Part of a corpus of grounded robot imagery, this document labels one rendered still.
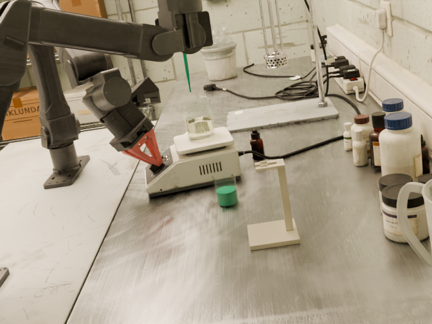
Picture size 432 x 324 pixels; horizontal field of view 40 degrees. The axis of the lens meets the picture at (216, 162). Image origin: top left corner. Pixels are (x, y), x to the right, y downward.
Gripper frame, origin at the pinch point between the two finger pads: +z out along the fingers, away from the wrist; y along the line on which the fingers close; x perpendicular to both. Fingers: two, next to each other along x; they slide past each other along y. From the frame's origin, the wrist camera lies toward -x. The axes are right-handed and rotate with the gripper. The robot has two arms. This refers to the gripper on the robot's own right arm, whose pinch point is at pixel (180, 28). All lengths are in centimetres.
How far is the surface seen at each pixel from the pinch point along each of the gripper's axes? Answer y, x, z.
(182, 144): 3.4, 23.4, -2.4
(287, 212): -10.2, 28.1, -35.4
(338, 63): -53, 24, 65
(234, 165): -6.2, 28.4, -6.6
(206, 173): -0.3, 29.0, -6.7
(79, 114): 52, 58, 223
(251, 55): -54, 42, 237
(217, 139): -3.8, 23.2, -3.6
